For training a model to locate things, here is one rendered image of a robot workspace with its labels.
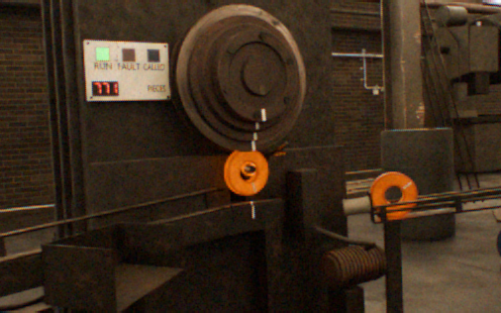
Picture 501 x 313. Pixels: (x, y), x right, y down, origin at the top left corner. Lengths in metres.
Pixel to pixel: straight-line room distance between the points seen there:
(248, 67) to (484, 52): 8.21
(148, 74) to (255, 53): 0.35
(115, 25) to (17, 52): 6.01
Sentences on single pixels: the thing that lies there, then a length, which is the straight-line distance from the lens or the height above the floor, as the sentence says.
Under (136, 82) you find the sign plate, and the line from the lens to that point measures 1.64.
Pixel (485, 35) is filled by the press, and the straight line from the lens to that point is 9.63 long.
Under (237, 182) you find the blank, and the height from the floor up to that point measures 0.78.
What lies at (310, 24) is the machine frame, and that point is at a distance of 2.00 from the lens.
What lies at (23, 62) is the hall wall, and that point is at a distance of 7.63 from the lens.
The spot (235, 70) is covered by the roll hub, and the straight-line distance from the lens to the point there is 1.54.
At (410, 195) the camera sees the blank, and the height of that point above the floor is 0.70.
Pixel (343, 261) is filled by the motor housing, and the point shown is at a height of 0.51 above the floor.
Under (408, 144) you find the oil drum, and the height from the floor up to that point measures 0.77.
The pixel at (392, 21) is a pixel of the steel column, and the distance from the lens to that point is 6.13.
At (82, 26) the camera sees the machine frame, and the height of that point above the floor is 1.29.
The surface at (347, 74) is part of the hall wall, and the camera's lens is 9.92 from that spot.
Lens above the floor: 0.95
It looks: 3 degrees down
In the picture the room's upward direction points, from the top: 3 degrees counter-clockwise
